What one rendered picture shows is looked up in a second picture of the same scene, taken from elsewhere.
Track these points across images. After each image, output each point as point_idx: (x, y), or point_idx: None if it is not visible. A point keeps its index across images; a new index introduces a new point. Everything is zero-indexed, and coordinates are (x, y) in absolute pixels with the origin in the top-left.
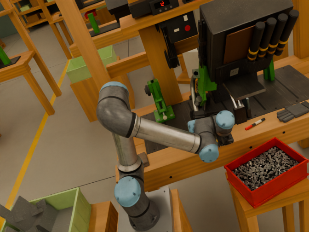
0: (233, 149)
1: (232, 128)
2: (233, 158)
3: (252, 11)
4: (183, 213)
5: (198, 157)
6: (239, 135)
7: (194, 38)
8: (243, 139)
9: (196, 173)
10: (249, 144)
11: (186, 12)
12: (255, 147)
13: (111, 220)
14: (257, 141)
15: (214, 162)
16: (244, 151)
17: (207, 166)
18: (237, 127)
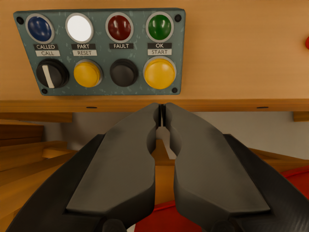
0: (204, 105)
1: (252, 5)
2: (189, 110)
3: None
4: (9, 208)
5: (53, 103)
6: (265, 68)
7: None
8: (267, 100)
9: (66, 112)
10: (269, 105)
11: None
12: (274, 108)
13: None
14: (305, 104)
15: (125, 109)
16: (234, 108)
17: (98, 110)
18: (277, 7)
